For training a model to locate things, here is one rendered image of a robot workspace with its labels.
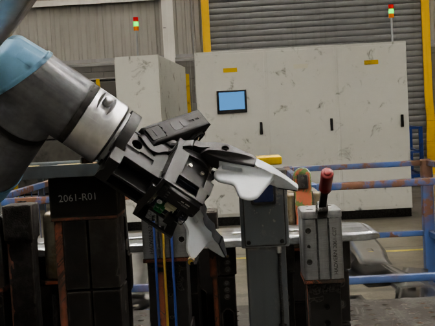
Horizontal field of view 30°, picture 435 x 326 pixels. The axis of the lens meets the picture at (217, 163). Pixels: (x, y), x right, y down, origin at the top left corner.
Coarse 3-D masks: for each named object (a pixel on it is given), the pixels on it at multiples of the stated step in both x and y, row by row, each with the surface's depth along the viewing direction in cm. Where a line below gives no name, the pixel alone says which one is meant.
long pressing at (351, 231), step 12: (228, 228) 162; (240, 228) 161; (348, 228) 153; (360, 228) 152; (372, 228) 153; (132, 240) 153; (228, 240) 146; (240, 240) 146; (348, 240) 145; (360, 240) 145
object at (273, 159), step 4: (256, 156) 121; (260, 156) 121; (264, 156) 120; (268, 156) 120; (272, 156) 119; (276, 156) 118; (280, 156) 119; (264, 160) 118; (268, 160) 118; (272, 160) 118; (276, 160) 118; (280, 160) 118; (272, 164) 118; (276, 164) 118
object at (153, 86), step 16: (128, 64) 925; (144, 64) 924; (160, 64) 935; (176, 64) 1070; (128, 80) 926; (144, 80) 925; (160, 80) 929; (176, 80) 1063; (128, 96) 927; (144, 96) 926; (160, 96) 924; (176, 96) 1055; (128, 112) 928; (144, 112) 927; (160, 112) 925; (176, 112) 1048; (128, 208) 935; (128, 224) 937
